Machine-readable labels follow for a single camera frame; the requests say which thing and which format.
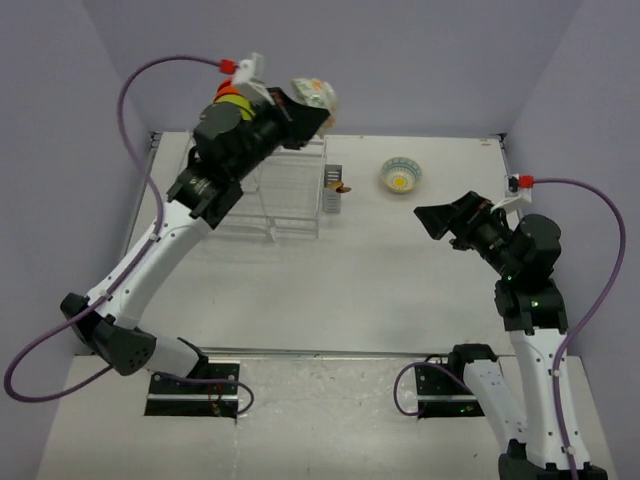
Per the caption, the white wire dish rack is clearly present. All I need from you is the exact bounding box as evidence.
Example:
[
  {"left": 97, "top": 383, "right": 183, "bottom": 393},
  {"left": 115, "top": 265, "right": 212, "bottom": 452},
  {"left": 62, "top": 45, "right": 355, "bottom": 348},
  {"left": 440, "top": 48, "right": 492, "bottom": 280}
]
[{"left": 215, "top": 138, "right": 326, "bottom": 242}]

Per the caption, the lime green bowl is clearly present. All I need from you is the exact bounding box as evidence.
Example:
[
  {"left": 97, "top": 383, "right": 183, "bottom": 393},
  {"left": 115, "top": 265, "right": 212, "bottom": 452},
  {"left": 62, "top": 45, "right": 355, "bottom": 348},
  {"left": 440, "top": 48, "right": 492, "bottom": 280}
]
[{"left": 214, "top": 98, "right": 255, "bottom": 121}]

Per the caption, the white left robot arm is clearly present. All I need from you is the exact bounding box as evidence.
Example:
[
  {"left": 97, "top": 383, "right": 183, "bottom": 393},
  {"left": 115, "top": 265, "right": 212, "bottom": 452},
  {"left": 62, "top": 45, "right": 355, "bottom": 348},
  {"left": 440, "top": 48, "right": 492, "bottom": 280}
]
[{"left": 60, "top": 88, "right": 330, "bottom": 393}]

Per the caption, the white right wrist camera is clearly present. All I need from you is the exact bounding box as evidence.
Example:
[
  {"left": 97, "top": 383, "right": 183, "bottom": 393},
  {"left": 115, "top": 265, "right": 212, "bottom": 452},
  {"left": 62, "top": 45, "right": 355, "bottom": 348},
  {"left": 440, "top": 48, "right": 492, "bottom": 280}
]
[{"left": 492, "top": 174, "right": 534, "bottom": 214}]

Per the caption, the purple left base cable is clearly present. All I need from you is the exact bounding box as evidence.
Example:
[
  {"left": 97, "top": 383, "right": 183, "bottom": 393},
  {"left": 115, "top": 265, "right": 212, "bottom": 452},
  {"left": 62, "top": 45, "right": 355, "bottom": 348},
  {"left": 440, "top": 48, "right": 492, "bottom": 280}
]
[{"left": 154, "top": 377, "right": 255, "bottom": 416}]

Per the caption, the grey cutlery holder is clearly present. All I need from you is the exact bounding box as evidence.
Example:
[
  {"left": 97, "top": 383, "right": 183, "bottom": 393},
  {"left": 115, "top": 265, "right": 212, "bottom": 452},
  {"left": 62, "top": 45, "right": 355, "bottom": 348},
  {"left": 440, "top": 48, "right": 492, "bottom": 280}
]
[{"left": 322, "top": 164, "right": 342, "bottom": 214}]

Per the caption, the blue patterned ceramic bowl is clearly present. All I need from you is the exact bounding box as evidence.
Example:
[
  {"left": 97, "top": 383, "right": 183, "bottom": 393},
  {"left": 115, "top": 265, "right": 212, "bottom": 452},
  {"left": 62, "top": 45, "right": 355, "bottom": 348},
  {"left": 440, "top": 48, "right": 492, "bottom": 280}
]
[{"left": 380, "top": 156, "right": 423, "bottom": 194}]

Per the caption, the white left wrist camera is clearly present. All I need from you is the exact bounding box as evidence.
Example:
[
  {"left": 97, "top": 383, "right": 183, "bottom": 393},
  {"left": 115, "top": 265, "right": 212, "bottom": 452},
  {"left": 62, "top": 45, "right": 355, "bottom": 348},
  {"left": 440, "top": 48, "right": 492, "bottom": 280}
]
[{"left": 232, "top": 52, "right": 273, "bottom": 104}]

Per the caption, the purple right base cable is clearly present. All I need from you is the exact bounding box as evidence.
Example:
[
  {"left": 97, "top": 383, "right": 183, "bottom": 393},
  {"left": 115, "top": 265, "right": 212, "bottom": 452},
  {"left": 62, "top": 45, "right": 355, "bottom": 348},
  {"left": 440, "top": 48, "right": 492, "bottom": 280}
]
[{"left": 393, "top": 362, "right": 466, "bottom": 417}]

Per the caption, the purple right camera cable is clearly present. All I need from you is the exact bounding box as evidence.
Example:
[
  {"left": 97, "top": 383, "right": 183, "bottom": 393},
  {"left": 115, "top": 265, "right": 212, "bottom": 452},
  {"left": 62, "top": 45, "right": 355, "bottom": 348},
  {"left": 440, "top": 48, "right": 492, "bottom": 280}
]
[{"left": 519, "top": 174, "right": 627, "bottom": 474}]

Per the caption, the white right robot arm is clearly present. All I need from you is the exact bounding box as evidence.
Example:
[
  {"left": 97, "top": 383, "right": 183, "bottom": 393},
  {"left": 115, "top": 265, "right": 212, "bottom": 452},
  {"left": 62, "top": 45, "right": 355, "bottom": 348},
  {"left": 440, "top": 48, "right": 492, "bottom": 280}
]
[{"left": 414, "top": 191, "right": 608, "bottom": 479}]

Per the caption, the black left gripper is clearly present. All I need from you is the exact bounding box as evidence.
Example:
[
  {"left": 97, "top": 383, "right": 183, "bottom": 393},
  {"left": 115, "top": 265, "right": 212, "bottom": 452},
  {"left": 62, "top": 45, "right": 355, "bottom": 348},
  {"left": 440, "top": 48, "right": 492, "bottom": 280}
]
[{"left": 230, "top": 87, "right": 331, "bottom": 180}]

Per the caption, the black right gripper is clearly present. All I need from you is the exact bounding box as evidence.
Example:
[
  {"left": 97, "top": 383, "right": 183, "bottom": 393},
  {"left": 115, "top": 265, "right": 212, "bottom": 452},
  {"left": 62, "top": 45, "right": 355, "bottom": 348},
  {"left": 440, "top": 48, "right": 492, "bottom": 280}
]
[{"left": 416, "top": 190, "right": 521, "bottom": 278}]

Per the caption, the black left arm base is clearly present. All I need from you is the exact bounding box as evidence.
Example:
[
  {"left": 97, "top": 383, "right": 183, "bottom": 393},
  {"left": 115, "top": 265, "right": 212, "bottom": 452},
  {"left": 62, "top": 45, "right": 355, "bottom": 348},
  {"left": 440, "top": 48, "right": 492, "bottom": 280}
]
[{"left": 144, "top": 374, "right": 239, "bottom": 419}]

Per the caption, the gold spoon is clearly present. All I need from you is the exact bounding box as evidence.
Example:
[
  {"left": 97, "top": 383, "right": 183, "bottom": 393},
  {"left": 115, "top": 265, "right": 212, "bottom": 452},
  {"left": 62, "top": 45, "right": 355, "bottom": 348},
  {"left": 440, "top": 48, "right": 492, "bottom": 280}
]
[{"left": 331, "top": 182, "right": 352, "bottom": 194}]

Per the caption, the orange flower ceramic bowl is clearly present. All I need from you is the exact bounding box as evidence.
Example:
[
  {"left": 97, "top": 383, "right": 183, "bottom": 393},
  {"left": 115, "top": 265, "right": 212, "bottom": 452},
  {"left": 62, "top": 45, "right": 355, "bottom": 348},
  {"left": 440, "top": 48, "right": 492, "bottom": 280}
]
[{"left": 291, "top": 78, "right": 339, "bottom": 138}]

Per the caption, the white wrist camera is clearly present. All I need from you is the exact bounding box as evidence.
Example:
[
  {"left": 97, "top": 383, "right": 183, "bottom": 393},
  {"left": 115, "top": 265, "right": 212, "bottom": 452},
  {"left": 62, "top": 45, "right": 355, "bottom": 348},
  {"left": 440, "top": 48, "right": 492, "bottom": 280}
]
[
  {"left": 232, "top": 52, "right": 273, "bottom": 104},
  {"left": 492, "top": 174, "right": 534, "bottom": 214}
]

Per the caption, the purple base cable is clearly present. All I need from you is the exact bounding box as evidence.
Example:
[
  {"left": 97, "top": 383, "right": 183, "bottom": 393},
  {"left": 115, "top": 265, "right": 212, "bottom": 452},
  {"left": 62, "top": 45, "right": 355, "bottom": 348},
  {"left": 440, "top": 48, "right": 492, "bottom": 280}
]
[
  {"left": 154, "top": 377, "right": 255, "bottom": 416},
  {"left": 393, "top": 362, "right": 466, "bottom": 417}
]

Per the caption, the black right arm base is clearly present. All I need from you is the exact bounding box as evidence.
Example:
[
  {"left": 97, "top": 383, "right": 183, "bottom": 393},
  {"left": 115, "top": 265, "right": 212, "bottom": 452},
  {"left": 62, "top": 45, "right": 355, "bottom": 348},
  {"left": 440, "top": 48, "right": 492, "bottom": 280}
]
[{"left": 414, "top": 366, "right": 484, "bottom": 419}]

